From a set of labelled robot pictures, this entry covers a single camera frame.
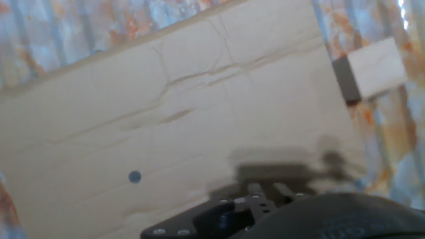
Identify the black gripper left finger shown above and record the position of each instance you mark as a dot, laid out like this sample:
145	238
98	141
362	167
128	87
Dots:
259	199

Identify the dark round dot marker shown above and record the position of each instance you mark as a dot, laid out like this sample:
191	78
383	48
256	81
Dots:
135	177

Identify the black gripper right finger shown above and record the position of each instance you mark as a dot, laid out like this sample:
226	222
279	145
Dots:
287	192

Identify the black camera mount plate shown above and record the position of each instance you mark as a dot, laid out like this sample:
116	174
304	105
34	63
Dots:
179	222

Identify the brown cardboard sheet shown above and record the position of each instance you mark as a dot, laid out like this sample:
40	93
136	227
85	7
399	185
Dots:
166	116

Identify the light wooden cube block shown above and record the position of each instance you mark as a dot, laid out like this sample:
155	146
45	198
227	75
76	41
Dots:
376	68

